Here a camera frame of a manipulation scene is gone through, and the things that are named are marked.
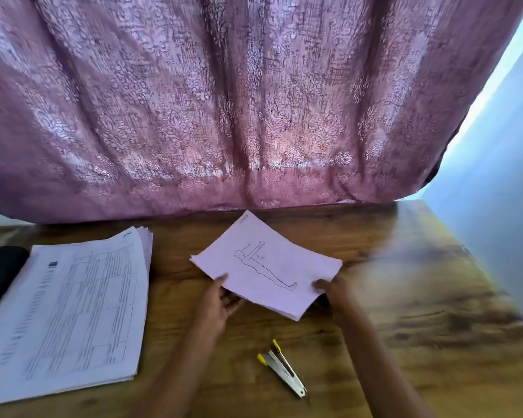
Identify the person's right forearm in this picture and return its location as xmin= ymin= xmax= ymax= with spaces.
xmin=334 ymin=307 xmax=437 ymax=418

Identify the person's right hand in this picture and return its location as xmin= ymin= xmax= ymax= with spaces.
xmin=312 ymin=274 xmax=360 ymax=319

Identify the black folder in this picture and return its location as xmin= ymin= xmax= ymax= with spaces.
xmin=0 ymin=246 xmax=31 ymax=323

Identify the stack of table-printed sheets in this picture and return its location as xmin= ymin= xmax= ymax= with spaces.
xmin=0 ymin=226 xmax=155 ymax=406

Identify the body figure paper stack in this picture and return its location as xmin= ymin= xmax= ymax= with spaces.
xmin=190 ymin=210 xmax=343 ymax=322

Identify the silver yellow black stapler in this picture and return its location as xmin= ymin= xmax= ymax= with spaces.
xmin=257 ymin=339 xmax=308 ymax=399

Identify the person's left forearm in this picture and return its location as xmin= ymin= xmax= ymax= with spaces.
xmin=139 ymin=329 xmax=234 ymax=418

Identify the pink patterned curtain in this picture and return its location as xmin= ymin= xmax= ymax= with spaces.
xmin=0 ymin=0 xmax=523 ymax=225

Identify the person's left hand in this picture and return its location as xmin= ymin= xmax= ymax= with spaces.
xmin=194 ymin=274 xmax=245 ymax=340

